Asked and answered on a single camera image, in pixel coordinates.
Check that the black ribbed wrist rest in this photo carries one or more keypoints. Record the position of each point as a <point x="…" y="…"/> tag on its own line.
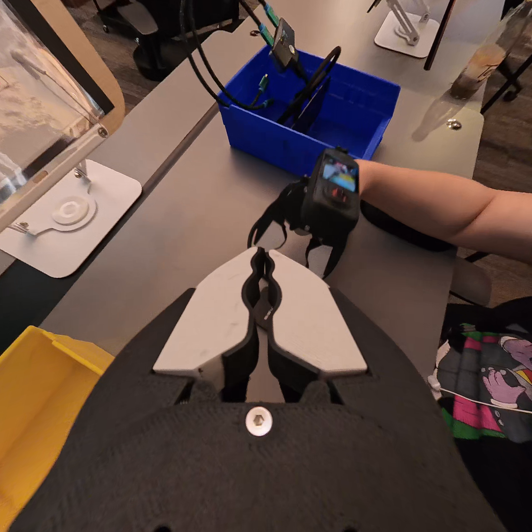
<point x="399" y="232"/>

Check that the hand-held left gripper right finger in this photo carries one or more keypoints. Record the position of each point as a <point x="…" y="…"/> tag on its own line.
<point x="320" y="328"/>

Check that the silver table grommet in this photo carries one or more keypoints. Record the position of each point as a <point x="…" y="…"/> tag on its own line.
<point x="454" y="124"/>

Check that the yellow plastic bin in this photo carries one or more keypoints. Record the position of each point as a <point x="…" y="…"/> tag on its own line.
<point x="37" y="407"/>

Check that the black printed t-shirt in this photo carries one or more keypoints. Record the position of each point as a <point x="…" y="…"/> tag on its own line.
<point x="490" y="374"/>

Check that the blue divided plastic bin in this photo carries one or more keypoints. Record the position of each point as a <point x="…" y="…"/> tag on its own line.
<point x="270" y="137"/>

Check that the square black HDMI adapter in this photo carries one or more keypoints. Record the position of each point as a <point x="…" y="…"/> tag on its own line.
<point x="266" y="309"/>

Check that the clear bottle with gold cap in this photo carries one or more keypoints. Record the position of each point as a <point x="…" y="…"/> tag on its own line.
<point x="482" y="62"/>

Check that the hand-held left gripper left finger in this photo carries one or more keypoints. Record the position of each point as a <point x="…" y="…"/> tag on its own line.
<point x="208" y="328"/>

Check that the black push-button HDMI switch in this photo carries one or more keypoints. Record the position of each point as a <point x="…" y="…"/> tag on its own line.
<point x="284" y="45"/>

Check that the dark bin divider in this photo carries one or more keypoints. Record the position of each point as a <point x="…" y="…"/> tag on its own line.
<point x="314" y="108"/>

